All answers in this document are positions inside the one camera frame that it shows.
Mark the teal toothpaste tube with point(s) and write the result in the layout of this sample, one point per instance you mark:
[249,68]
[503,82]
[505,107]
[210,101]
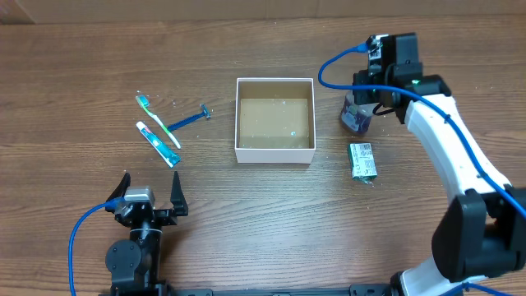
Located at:
[169,157]

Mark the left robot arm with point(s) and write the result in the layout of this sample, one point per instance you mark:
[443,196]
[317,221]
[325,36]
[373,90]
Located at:
[134,262]

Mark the green soap bar package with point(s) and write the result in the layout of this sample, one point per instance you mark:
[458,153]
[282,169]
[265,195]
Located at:
[363,166]

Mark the blue disposable razor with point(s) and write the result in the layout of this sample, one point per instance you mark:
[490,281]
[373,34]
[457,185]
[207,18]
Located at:
[205,113]

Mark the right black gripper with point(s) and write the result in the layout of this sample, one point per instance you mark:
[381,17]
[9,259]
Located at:
[361,96]

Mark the dark soap pump bottle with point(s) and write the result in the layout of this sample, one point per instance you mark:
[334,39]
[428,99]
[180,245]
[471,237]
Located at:
[356,118]

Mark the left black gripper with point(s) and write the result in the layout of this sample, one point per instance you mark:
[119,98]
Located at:
[181,205]

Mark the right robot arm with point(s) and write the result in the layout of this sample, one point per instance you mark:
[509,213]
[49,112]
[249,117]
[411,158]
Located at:
[482,233]

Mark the pink cardboard box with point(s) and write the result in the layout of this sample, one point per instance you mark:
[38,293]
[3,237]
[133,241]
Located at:
[275,120]

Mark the green white toothbrush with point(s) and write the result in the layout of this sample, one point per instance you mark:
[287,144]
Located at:
[144,104]

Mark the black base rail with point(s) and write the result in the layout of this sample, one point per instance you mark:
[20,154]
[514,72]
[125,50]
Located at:
[352,290]

